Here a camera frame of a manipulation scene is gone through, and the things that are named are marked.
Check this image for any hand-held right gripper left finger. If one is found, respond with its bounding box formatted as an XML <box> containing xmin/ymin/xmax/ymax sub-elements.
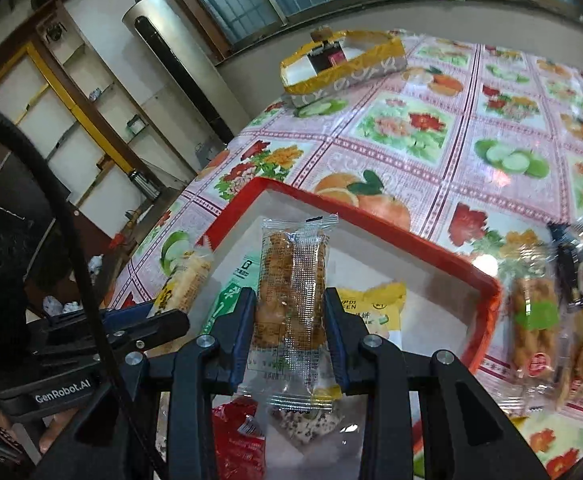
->
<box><xmin>32</xmin><ymin>286</ymin><xmax>258</xmax><ymax>480</ymax></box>

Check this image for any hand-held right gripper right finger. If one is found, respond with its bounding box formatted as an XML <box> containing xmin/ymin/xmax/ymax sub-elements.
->
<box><xmin>323</xmin><ymin>286</ymin><xmax>555</xmax><ymax>480</ymax></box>

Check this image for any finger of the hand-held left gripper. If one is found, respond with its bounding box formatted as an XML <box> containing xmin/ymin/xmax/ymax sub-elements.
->
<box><xmin>99</xmin><ymin>304</ymin><xmax>160</xmax><ymax>331</ymax></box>
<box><xmin>112</xmin><ymin>310</ymin><xmax>191</xmax><ymax>356</ymax></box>

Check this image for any pale rice cracker packet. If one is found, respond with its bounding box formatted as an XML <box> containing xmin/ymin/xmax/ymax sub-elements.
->
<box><xmin>152</xmin><ymin>249</ymin><xmax>216</xmax><ymax>317</ymax></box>

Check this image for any clear fried dough twist packet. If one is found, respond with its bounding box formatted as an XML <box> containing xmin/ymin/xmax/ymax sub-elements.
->
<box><xmin>244</xmin><ymin>214</ymin><xmax>345</xmax><ymax>413</ymax></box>

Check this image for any red tray with white inside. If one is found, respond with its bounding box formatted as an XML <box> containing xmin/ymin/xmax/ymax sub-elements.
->
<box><xmin>194</xmin><ymin>176</ymin><xmax>503</xmax><ymax>480</ymax></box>

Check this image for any person's left hand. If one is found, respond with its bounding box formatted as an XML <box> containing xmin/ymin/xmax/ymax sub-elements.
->
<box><xmin>0</xmin><ymin>342</ymin><xmax>80</xmax><ymax>456</ymax></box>

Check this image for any green and white snack packet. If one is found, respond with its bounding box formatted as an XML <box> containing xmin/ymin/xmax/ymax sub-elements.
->
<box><xmin>204</xmin><ymin>255</ymin><xmax>262</xmax><ymax>341</ymax></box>

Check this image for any yellow snack packet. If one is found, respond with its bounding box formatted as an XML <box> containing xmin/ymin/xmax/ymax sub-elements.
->
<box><xmin>336</xmin><ymin>282</ymin><xmax>407</xmax><ymax>346</ymax></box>

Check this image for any white crumpled paper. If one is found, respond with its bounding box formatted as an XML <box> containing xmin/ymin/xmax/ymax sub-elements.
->
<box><xmin>42</xmin><ymin>294</ymin><xmax>88</xmax><ymax>317</ymax></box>

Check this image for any clear seeded cracker packet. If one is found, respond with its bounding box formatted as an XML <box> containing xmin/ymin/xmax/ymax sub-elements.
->
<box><xmin>266</xmin><ymin>400</ymin><xmax>362</xmax><ymax>461</ymax></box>

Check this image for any red snack packet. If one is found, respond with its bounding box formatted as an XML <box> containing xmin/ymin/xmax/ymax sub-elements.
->
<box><xmin>212</xmin><ymin>397</ymin><xmax>267</xmax><ymax>480</ymax></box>

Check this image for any green label dough twist packet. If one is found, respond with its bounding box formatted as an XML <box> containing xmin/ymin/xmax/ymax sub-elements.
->
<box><xmin>501</xmin><ymin>240</ymin><xmax>565</xmax><ymax>386</ymax></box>

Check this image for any wooden shelf unit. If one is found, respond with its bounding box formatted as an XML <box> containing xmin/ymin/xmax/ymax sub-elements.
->
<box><xmin>0</xmin><ymin>0</ymin><xmax>192</xmax><ymax>221</ymax></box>

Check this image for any black snack packet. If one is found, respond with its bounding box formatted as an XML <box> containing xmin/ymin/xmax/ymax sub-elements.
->
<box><xmin>546</xmin><ymin>220</ymin><xmax>583</xmax><ymax>311</ymax></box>

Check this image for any yellow patterned cardboard box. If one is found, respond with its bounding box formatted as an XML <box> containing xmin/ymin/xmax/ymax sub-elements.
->
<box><xmin>279</xmin><ymin>29</ymin><xmax>408</xmax><ymax>108</ymax></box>

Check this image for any white standing air conditioner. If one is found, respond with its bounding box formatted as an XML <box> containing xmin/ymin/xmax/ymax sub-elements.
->
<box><xmin>122</xmin><ymin>0</ymin><xmax>237</xmax><ymax>143</ymax></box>

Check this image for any small dark packet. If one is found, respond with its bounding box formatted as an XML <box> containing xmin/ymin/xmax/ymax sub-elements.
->
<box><xmin>306</xmin><ymin>42</ymin><xmax>347</xmax><ymax>73</ymax></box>

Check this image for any black cable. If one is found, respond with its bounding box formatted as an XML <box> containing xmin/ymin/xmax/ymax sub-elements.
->
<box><xmin>0</xmin><ymin>101</ymin><xmax>172</xmax><ymax>480</ymax></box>

